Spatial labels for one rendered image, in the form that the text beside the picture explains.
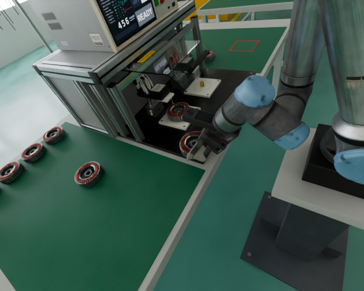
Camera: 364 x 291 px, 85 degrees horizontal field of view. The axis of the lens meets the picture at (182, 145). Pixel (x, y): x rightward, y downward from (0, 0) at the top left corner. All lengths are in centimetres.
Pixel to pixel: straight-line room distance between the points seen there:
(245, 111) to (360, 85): 20
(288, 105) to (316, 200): 32
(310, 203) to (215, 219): 86
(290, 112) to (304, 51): 13
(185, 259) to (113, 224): 76
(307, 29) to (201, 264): 125
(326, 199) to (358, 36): 49
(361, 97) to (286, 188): 39
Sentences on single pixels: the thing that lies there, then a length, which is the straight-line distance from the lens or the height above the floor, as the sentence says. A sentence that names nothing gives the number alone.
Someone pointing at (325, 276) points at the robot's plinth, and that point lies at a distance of 143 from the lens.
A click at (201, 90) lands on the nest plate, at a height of 78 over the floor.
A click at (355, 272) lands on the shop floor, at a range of 151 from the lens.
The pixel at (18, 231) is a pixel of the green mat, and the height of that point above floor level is 75.
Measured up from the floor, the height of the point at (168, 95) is 88.
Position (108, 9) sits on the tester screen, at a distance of 82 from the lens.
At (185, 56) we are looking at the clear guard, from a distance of 75.
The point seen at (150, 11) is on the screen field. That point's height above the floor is 117.
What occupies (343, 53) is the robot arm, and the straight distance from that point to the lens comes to 37.
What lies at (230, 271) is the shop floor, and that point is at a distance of 138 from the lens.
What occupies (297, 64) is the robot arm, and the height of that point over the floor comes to 111.
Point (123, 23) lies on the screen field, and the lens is 86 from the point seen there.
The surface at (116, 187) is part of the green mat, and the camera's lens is 83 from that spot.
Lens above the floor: 136
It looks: 46 degrees down
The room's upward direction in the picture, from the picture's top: 18 degrees counter-clockwise
